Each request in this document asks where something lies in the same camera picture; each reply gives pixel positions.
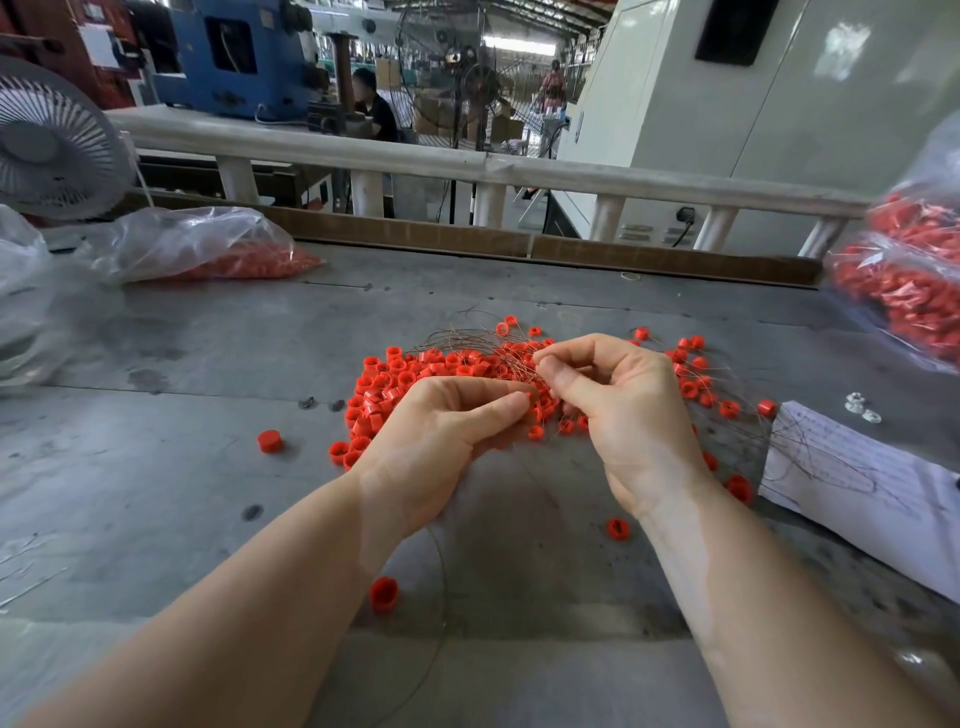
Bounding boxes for person's right hand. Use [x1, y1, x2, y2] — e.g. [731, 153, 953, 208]
[532, 333, 719, 519]

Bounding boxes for person's left hand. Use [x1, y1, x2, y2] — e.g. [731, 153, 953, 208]
[348, 375, 534, 549]

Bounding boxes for pile of red plastic rings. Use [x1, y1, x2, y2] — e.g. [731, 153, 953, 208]
[328, 315, 782, 542]

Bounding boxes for person's left forearm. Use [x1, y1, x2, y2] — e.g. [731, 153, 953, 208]
[22, 480, 407, 728]

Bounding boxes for person's right forearm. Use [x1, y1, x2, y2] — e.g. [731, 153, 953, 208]
[642, 480, 954, 728]

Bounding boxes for brown wooden board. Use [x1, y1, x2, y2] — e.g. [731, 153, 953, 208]
[117, 189, 824, 288]

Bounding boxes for white paper sheet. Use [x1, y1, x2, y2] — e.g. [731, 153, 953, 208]
[759, 400, 960, 605]

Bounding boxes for large clear bag red pieces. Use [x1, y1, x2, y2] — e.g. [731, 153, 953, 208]
[822, 112, 960, 369]

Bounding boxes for white metal railing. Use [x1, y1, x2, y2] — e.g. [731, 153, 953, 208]
[108, 105, 875, 260]

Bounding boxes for clear bag with red pieces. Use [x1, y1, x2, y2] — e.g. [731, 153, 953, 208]
[75, 205, 324, 284]

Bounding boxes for large grey machine cabinet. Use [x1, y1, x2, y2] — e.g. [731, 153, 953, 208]
[547, 0, 960, 257]

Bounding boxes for blue industrial machine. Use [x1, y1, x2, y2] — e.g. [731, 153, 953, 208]
[147, 0, 314, 122]

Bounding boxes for crumpled clear plastic bag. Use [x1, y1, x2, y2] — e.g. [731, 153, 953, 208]
[0, 202, 84, 389]

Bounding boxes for white desk fan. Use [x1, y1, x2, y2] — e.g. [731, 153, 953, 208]
[0, 57, 137, 224]

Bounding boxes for red industrial machine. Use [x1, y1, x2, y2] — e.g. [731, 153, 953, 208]
[0, 0, 137, 110]

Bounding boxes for black pedestal fan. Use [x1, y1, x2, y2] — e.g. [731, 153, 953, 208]
[447, 60, 504, 227]

